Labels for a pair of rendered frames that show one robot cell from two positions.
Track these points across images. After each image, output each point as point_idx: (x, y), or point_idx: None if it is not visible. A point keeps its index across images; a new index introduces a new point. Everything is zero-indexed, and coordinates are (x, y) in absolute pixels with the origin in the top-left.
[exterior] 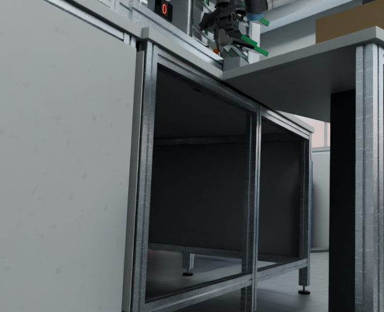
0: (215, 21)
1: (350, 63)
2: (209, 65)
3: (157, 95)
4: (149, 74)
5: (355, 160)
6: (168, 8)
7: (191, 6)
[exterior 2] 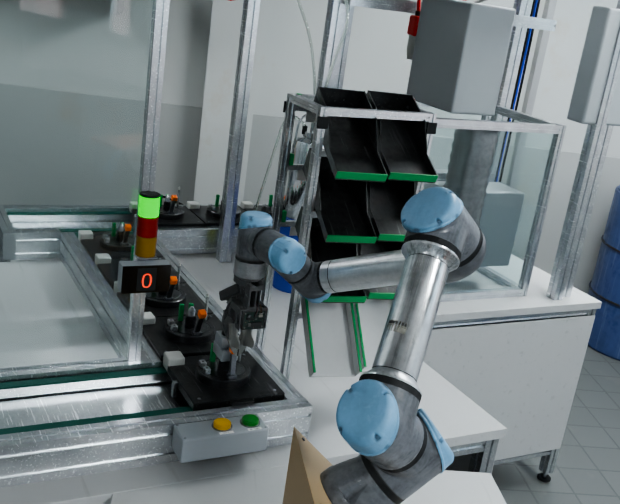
0: (224, 311)
1: None
2: (69, 502)
3: None
4: None
5: None
6: (157, 275)
7: (277, 194)
